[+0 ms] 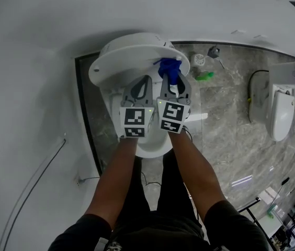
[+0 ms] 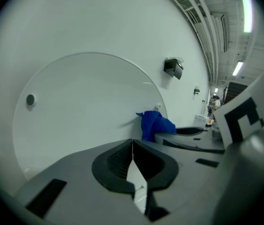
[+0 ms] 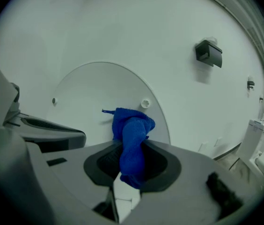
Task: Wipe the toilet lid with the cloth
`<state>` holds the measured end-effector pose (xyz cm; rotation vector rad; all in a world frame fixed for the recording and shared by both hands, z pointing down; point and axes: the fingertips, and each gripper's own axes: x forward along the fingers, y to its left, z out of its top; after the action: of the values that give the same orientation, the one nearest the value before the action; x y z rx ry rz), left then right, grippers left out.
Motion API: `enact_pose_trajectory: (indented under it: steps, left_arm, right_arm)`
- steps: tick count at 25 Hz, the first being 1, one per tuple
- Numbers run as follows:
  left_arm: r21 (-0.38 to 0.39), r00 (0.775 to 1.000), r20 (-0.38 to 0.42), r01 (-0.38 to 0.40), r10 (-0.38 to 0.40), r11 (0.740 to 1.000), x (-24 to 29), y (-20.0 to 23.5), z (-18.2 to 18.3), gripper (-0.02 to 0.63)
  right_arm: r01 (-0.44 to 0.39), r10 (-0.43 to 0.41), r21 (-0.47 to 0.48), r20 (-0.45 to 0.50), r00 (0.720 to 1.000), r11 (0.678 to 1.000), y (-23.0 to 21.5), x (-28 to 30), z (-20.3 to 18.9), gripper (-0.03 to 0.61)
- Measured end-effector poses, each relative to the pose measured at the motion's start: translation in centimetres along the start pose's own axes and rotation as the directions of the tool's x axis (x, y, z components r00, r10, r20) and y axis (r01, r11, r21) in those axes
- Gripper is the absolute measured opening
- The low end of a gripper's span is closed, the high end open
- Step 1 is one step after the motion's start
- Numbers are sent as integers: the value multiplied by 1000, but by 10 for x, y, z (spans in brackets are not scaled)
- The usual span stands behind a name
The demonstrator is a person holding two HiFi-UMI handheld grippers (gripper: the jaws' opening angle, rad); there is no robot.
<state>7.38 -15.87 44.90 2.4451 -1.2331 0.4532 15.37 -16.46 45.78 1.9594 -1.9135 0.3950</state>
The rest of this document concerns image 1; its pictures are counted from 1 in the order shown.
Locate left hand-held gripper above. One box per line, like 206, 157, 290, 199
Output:
118, 75, 155, 139

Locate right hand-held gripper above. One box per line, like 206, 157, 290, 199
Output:
156, 72, 192, 134

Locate blue cloth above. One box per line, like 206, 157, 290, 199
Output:
153, 57, 183, 86

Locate white toilet lid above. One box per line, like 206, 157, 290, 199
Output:
88, 43, 191, 87

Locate person's right forearm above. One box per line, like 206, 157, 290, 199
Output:
166, 128, 230, 221

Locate person's left forearm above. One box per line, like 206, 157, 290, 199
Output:
84, 136, 141, 231

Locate white toilet bowl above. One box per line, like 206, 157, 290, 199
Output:
102, 73, 209, 159

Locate white toilet with square tank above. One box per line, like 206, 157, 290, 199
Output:
248, 61, 295, 143

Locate green plastic bottle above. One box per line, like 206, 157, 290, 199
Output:
195, 71, 215, 82

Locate person's black trousers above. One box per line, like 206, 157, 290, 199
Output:
128, 148, 196, 221

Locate black folding stand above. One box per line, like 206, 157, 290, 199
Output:
237, 196, 269, 236

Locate person's black shirt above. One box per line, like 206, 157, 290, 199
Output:
48, 199, 270, 251

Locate grey long-handled tool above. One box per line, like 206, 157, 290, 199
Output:
206, 45, 226, 70

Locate black partition frame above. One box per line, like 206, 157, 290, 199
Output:
74, 53, 105, 177

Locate black hose with yellow tie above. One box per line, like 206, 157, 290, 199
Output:
246, 70, 269, 124

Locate black floor cable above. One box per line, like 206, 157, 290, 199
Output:
140, 170, 162, 187

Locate thin black wall cable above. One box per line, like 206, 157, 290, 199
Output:
0, 138, 67, 251

